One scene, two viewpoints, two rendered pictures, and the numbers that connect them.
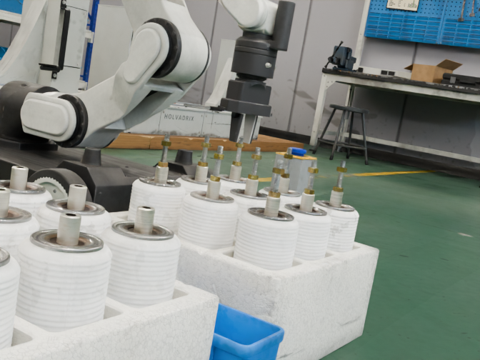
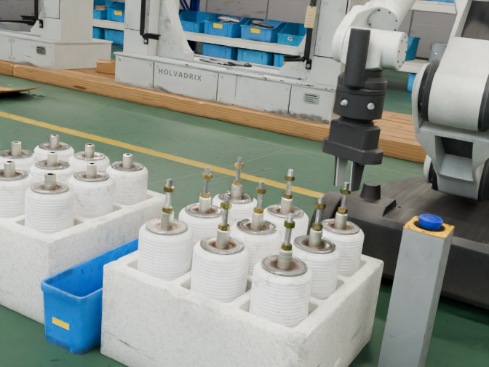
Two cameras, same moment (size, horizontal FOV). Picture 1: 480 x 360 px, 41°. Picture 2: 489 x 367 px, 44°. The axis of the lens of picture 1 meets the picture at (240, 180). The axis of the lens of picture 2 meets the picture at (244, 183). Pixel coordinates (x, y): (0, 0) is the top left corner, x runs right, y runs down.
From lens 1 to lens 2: 152 cm
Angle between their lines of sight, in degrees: 84
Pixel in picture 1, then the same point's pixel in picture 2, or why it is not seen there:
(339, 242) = (252, 301)
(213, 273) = not seen: hidden behind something
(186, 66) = (444, 109)
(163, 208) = not seen: hidden behind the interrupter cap
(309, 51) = not seen: outside the picture
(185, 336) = (24, 251)
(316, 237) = (196, 269)
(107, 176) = (359, 210)
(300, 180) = (402, 255)
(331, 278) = (184, 312)
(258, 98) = (348, 140)
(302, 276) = (134, 280)
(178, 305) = (23, 230)
